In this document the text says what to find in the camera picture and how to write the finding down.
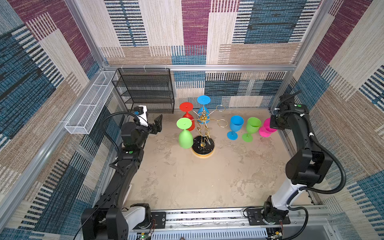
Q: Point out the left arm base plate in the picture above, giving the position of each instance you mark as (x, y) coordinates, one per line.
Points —
(158, 221)

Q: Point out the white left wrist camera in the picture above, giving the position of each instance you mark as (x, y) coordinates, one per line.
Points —
(141, 112)

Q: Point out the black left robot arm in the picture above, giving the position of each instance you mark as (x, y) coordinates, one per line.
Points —
(108, 219)

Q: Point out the aluminium front rail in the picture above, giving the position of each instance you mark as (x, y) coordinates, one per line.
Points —
(307, 223)

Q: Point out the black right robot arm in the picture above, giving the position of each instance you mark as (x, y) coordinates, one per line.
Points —
(308, 166)

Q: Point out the pink wine glass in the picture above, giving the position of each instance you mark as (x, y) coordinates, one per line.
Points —
(266, 130)

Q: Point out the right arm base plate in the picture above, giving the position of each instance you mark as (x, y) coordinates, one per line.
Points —
(259, 216)

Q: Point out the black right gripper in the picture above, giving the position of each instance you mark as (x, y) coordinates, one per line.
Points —
(273, 125)

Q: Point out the blue wine glass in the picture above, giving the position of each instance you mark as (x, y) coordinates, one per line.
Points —
(203, 100)
(236, 123)

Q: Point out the red wine glass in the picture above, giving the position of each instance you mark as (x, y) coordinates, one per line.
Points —
(187, 107)

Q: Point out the gold wine glass rack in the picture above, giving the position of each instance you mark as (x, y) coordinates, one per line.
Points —
(203, 146)

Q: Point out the green wine glass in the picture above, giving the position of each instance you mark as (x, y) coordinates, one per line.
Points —
(186, 139)
(253, 125)

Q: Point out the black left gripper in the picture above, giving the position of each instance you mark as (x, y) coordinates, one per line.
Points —
(156, 127)

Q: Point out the black mesh shelf rack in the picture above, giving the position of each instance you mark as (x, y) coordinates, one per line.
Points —
(151, 87)

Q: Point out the white wire mesh basket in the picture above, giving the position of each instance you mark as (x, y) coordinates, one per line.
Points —
(87, 112)

